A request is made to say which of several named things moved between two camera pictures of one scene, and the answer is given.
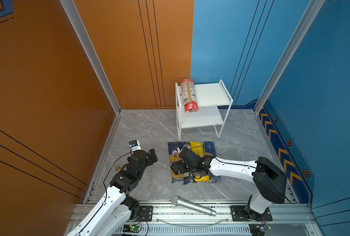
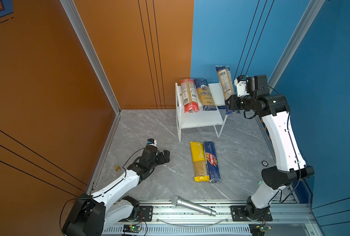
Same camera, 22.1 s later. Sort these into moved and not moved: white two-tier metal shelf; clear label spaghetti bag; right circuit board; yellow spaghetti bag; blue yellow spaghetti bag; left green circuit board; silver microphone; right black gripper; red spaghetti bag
Moved: clear label spaghetti bag; right black gripper; blue yellow spaghetti bag
Not moved: red spaghetti bag; silver microphone; right circuit board; white two-tier metal shelf; yellow spaghetti bag; left green circuit board
